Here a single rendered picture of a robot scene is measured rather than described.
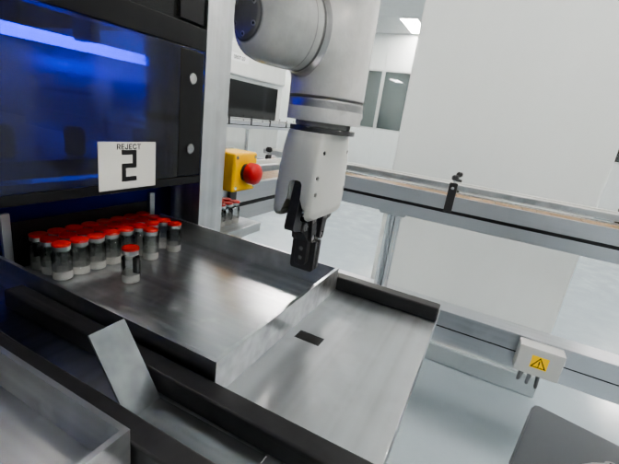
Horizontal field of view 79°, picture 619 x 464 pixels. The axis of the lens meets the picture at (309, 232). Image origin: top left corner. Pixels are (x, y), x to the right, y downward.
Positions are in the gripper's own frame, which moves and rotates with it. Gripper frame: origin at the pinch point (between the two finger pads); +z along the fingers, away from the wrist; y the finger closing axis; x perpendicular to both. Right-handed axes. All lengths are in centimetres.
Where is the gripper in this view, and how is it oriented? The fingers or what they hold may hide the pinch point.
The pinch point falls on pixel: (305, 252)
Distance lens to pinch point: 47.9
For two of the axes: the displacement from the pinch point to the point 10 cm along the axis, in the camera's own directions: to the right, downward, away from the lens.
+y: -4.4, 2.1, -8.7
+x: 8.9, 2.4, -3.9
